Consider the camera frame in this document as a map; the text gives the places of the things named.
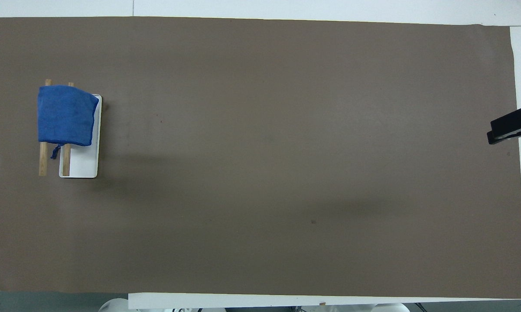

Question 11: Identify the blue towel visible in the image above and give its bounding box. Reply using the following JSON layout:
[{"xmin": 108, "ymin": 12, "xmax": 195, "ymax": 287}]
[{"xmin": 37, "ymin": 84, "xmax": 100, "ymax": 160}]

